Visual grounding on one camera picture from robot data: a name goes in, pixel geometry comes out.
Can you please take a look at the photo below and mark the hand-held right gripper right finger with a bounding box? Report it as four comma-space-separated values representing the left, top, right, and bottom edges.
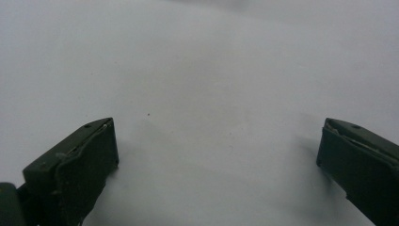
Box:
315, 118, 399, 226

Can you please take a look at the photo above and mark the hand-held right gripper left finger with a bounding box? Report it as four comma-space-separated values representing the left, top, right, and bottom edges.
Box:
23, 117, 120, 226

